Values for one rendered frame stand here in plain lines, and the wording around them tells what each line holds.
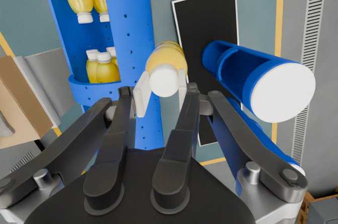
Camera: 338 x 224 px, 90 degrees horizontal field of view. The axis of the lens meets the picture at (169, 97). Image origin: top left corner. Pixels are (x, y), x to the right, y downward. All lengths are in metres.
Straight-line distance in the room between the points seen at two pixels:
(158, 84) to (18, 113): 0.67
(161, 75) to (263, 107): 0.69
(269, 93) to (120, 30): 0.64
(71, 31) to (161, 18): 1.10
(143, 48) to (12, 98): 0.51
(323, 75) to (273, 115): 1.67
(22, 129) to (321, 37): 2.42
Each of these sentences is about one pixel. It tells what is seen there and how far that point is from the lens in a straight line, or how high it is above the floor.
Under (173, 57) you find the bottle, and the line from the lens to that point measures 0.25.
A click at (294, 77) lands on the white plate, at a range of 0.87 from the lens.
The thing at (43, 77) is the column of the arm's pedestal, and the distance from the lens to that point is 0.95.
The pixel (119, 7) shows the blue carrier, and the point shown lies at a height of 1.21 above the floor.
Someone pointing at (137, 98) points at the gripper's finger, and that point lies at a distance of 0.17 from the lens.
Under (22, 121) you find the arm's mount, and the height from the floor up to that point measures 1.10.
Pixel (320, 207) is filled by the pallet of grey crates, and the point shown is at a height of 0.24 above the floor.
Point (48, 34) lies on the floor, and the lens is 1.92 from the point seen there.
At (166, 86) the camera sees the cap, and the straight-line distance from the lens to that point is 0.22.
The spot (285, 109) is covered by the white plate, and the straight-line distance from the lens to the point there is 0.92.
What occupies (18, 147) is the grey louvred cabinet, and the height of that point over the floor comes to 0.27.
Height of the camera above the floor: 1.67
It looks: 66 degrees down
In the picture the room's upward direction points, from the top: 170 degrees clockwise
